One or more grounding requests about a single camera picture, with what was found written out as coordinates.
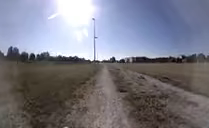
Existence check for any dry grass field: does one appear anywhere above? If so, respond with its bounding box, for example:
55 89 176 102
0 62 103 128
120 61 209 100

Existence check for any tall pole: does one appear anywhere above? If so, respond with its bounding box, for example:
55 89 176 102
91 17 99 63

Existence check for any row of buildings and trees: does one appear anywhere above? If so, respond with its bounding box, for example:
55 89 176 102
101 52 209 64

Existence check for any pale dirt track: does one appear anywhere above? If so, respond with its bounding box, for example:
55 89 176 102
60 63 209 128

